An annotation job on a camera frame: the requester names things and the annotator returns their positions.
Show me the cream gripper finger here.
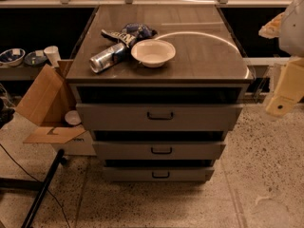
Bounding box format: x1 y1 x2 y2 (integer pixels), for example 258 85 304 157
265 58 304 117

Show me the grey bottom drawer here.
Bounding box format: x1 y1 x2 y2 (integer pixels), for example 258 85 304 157
103 167 215 182

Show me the grey drawer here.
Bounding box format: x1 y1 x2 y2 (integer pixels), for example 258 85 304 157
93 142 226 160
103 167 215 182
76 104 242 131

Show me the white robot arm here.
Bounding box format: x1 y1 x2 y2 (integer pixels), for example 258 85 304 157
258 0 304 117

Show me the grey drawer cabinet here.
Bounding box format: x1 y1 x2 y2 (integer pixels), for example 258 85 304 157
66 4 253 169

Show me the grey middle drawer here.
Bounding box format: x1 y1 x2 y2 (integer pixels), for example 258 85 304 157
93 142 226 160

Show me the grey top drawer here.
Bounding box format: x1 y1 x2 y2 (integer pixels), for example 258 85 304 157
76 104 242 131

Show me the white paper bowl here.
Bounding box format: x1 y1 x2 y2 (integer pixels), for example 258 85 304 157
131 39 176 67

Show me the blue crumpled chip bag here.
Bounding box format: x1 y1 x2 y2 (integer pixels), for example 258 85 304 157
101 23 158 48

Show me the silver blue drink can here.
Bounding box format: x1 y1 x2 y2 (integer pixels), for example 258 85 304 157
89 43 127 73

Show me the white bowl in box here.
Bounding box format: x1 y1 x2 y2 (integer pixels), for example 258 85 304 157
65 110 82 125

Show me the brown cardboard box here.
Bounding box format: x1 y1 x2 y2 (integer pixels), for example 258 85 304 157
16 60 95 156

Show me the white paper cup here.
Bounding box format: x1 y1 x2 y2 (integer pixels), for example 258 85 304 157
44 46 61 67

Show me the dark blue bowl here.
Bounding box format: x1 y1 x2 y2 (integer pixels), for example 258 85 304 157
24 50 48 67

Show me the black metal stand leg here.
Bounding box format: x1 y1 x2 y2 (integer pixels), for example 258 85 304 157
0 149 67 228

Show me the blue patterned bowl left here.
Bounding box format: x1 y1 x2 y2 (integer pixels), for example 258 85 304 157
0 48 26 67

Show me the black floor cable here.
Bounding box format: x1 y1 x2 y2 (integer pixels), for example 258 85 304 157
0 142 72 228

